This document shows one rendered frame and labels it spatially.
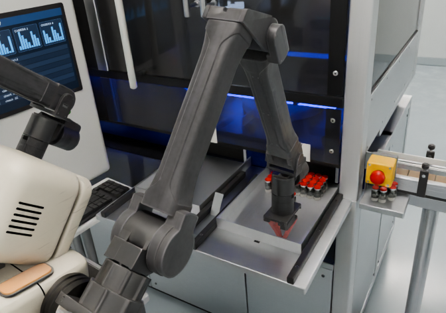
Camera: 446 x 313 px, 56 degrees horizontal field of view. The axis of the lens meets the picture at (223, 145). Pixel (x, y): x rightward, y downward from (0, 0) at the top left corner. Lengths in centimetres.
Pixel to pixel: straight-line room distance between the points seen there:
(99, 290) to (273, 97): 47
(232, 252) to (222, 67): 64
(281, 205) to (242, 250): 18
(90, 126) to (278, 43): 110
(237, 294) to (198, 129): 133
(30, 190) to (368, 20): 87
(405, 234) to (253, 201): 153
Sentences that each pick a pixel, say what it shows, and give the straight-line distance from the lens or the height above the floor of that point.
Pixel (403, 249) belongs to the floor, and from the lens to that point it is 261.
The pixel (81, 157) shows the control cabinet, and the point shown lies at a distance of 170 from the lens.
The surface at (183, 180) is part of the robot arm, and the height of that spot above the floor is 132.
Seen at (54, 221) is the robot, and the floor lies 128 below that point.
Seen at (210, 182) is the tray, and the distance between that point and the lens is 145.
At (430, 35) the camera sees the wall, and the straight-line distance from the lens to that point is 586.
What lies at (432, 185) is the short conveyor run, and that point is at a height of 93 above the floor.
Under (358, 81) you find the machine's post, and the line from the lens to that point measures 119.
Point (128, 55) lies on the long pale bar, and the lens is 148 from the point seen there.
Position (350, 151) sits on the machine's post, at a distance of 127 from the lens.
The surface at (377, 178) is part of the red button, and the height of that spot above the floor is 100.
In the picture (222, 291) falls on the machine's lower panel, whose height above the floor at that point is 26.
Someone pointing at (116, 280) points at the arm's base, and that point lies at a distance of 61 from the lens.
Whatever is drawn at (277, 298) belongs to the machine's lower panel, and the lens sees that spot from 177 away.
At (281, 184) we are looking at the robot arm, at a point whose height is 109.
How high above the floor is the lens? 164
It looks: 27 degrees down
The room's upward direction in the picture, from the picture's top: 5 degrees counter-clockwise
